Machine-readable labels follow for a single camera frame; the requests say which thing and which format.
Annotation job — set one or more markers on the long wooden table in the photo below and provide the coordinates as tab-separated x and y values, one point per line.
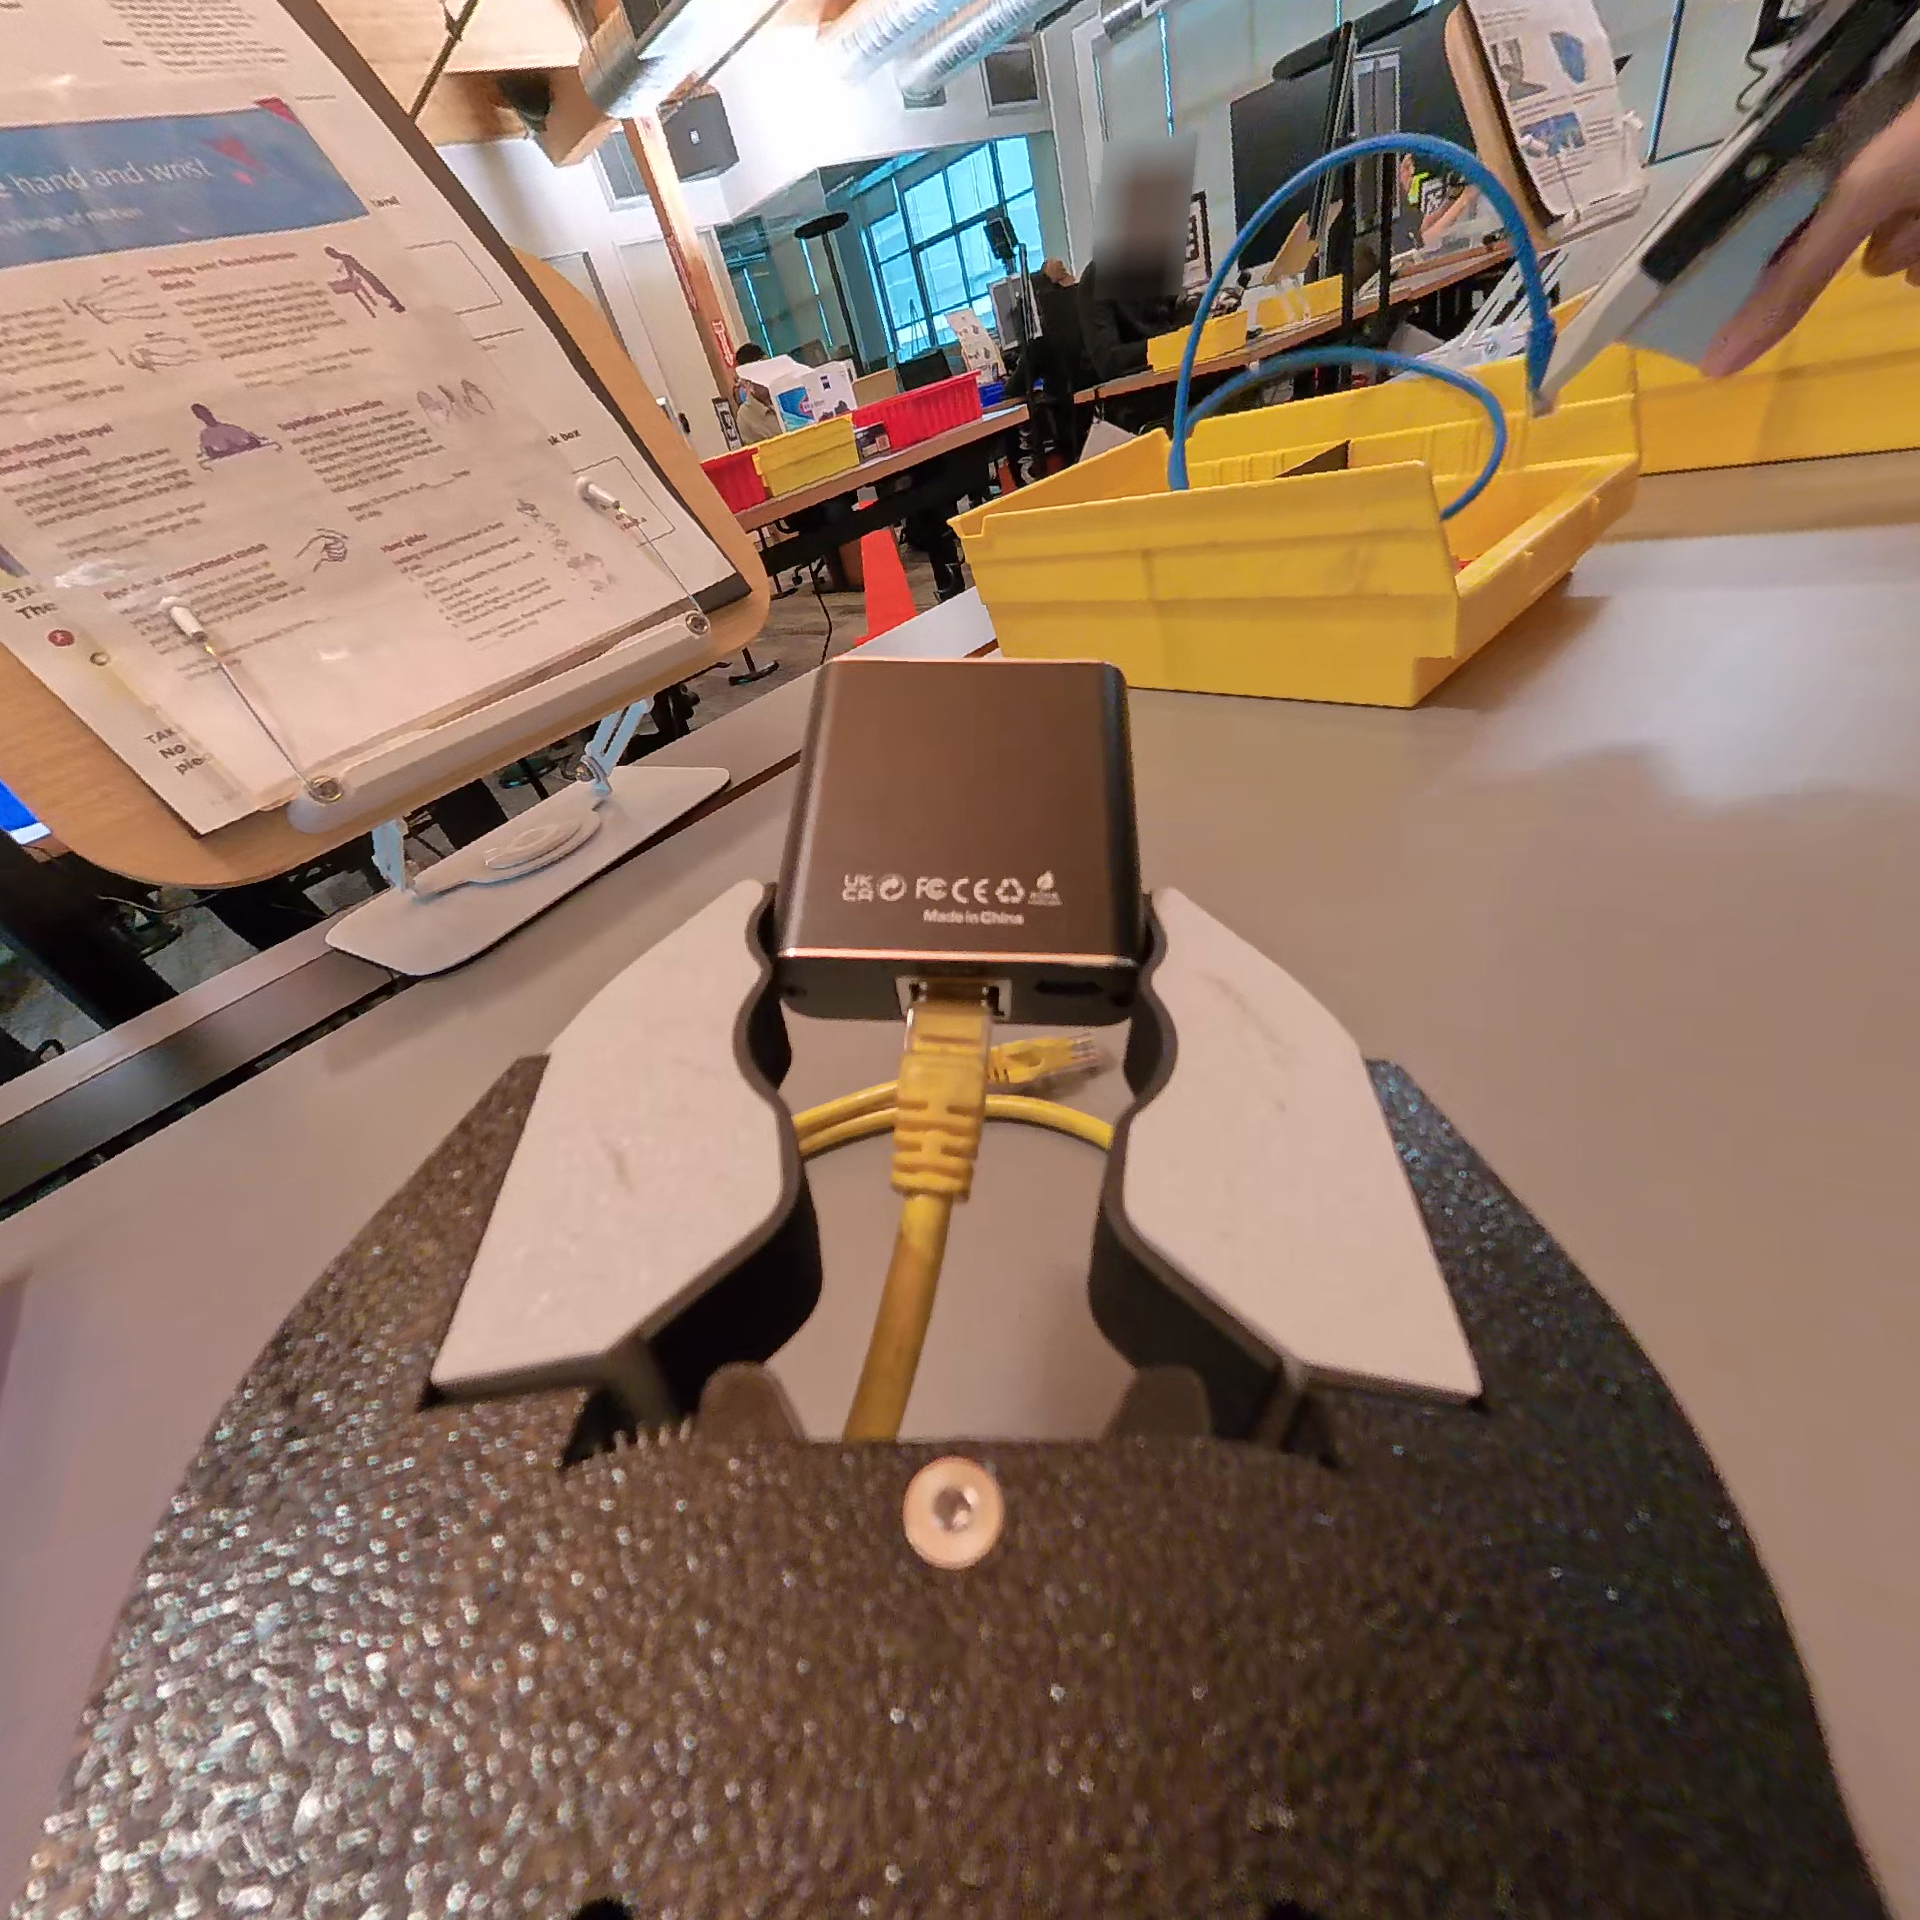
902	466

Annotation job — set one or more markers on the printed instruction sheet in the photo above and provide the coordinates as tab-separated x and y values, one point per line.
300	451

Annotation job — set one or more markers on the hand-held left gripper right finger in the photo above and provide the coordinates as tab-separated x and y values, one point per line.
1290	1186

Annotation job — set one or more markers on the black wall speaker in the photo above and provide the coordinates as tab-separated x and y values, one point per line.
700	135

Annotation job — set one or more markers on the white cardboard box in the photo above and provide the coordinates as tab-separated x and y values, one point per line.
818	395

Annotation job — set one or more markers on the black monitor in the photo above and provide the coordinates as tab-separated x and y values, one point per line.
1290	149

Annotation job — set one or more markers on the silver air duct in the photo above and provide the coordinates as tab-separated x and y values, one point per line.
721	37

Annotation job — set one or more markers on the small yellow plastic bin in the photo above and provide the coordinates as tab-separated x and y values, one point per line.
808	459
1200	341

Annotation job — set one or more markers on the orange traffic cone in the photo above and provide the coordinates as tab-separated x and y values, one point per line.
887	594

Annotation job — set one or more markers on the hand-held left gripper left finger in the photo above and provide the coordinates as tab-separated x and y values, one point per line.
628	1186

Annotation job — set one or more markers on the person's right hand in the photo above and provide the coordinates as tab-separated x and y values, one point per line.
1862	211

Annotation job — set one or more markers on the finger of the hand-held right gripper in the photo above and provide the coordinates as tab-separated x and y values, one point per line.
1723	277
1598	340

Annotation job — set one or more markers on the instruction sheet on stand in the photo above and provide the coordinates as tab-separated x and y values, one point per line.
644	495

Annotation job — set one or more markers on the long red plastic bin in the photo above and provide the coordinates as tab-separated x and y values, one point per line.
922	412

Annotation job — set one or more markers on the wooden document stand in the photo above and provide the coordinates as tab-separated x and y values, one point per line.
1545	106

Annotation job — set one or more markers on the small red plastic bin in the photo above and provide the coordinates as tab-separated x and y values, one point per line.
731	483

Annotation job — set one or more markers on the black network adapter box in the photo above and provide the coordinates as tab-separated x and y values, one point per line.
960	796

